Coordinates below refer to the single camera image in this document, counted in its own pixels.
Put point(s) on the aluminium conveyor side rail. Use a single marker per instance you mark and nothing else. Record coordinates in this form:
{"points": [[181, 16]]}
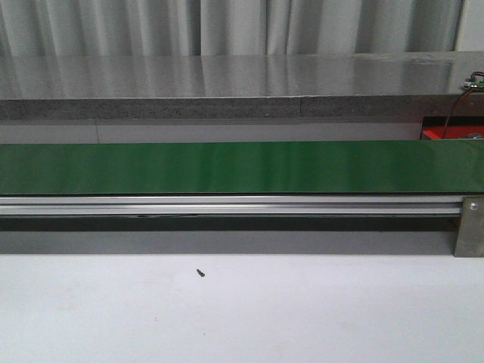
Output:
{"points": [[232, 205]]}

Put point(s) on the grey stone counter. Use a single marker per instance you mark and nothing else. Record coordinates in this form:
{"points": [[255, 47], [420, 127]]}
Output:
{"points": [[415, 84]]}

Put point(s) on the metal conveyor support bracket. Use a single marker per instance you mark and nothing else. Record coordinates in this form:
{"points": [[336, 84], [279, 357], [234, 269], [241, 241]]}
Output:
{"points": [[469, 241]]}

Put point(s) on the small green circuit board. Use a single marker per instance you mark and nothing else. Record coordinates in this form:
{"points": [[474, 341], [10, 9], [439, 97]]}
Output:
{"points": [[474, 82]]}

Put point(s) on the red plastic tray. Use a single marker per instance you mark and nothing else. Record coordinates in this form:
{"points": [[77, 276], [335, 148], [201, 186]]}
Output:
{"points": [[458, 127]]}

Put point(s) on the grey white curtain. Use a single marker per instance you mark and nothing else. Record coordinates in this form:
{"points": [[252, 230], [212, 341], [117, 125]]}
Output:
{"points": [[103, 28]]}

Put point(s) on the green conveyor belt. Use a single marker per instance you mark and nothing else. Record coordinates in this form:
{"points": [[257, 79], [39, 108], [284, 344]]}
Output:
{"points": [[278, 167]]}

